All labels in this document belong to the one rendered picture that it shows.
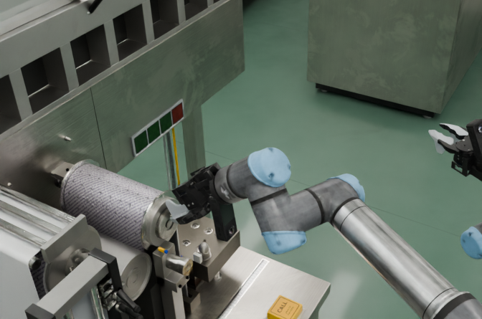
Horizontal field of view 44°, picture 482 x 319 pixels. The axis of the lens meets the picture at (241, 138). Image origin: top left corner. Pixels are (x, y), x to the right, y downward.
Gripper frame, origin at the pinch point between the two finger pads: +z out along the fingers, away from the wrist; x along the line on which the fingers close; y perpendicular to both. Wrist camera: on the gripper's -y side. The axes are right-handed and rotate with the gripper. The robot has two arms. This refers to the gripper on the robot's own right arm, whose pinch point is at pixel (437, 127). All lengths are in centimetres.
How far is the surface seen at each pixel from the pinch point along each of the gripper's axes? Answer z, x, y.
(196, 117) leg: 85, -38, 23
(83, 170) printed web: 26, -91, -20
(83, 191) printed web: 21, -93, -19
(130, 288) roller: -1, -94, -5
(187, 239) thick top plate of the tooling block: 19, -73, 11
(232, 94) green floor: 237, 50, 131
